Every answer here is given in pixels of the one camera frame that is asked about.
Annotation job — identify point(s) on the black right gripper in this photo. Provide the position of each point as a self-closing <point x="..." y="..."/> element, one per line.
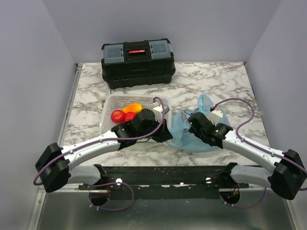
<point x="192" y="129"/>

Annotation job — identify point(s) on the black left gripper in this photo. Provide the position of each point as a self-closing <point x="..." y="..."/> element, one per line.
<point x="164" y="134"/>

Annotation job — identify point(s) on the yellow fake fruit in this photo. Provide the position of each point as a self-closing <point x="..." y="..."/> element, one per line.
<point x="135" y="107"/>

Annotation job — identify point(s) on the light blue plastic bag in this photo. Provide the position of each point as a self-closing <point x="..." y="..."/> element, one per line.
<point x="184" y="140"/>

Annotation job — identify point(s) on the red fake apple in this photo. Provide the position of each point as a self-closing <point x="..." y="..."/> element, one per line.
<point x="118" y="116"/>

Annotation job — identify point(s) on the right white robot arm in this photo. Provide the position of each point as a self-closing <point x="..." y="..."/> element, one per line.
<point x="282" y="172"/>

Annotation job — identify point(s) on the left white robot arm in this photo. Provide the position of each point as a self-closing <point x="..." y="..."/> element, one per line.
<point x="59" y="166"/>

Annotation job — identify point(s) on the red fake strawberry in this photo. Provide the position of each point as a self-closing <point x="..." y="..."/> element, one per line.
<point x="129" y="116"/>

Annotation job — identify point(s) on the white plastic basket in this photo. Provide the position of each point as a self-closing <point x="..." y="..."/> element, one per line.
<point x="119" y="101"/>

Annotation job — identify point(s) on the black plastic toolbox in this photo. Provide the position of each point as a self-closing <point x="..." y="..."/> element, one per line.
<point x="138" y="63"/>

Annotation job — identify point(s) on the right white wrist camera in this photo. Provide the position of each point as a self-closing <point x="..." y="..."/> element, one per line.
<point x="215" y="116"/>

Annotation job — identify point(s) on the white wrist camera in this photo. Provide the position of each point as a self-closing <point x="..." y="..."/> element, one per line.
<point x="215" y="116"/>
<point x="158" y="111"/>

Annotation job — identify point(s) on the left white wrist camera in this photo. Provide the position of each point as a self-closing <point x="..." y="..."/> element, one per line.
<point x="158" y="111"/>

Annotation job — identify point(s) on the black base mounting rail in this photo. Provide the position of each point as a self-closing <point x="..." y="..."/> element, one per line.
<point x="166" y="182"/>

